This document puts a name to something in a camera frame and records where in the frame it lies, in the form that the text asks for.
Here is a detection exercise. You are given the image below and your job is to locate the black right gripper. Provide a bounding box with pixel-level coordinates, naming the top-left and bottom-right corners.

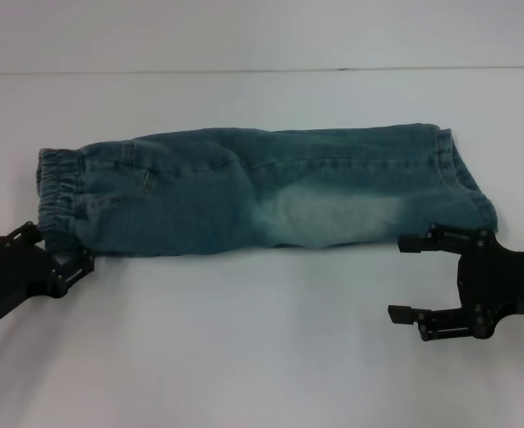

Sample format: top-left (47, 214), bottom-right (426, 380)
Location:
top-left (387, 221), bottom-right (524, 343)

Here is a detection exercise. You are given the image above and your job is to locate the blue denim shorts cartoon print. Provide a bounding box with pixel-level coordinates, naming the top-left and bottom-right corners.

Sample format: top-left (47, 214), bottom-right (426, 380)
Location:
top-left (36, 122), bottom-right (499, 260)

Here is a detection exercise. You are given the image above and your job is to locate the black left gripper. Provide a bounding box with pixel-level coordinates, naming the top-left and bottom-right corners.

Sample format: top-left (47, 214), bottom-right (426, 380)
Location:
top-left (0, 220), bottom-right (96, 327)

